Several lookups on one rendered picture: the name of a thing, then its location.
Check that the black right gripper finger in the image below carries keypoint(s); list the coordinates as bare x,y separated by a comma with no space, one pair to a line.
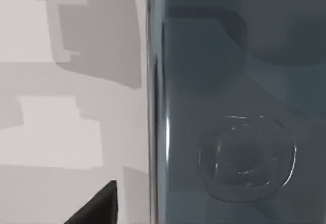
102,206

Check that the round metal sink drain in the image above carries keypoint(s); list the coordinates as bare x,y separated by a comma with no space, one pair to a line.
245,157

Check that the grey sink basin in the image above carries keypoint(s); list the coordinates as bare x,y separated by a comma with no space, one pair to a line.
242,68

